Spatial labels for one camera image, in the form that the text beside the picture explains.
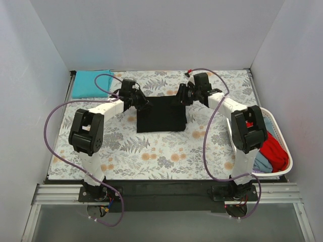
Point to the lilac t shirt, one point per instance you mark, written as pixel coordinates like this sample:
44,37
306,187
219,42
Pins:
257,171

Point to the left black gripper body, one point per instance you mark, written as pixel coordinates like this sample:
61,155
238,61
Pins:
141,100

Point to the black t shirt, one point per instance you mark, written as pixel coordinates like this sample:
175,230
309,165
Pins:
162,116

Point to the floral tablecloth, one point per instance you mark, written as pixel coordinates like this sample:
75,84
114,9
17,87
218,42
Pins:
126,154

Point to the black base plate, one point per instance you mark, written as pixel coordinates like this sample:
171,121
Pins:
167,195

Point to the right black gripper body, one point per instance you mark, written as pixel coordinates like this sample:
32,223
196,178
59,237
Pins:
182,94

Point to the aluminium frame rail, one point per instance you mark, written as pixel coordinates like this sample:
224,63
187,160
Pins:
269,192

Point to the white laundry basket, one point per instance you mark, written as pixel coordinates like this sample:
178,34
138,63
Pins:
282,142

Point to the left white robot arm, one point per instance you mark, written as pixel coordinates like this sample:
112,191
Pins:
86,135

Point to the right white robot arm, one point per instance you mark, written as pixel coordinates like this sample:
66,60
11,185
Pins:
246,124

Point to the folded teal t shirt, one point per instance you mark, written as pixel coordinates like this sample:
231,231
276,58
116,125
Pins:
84,85

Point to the red t shirt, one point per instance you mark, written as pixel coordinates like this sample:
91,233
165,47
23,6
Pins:
276,155

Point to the blue t shirt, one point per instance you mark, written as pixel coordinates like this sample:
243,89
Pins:
262,163

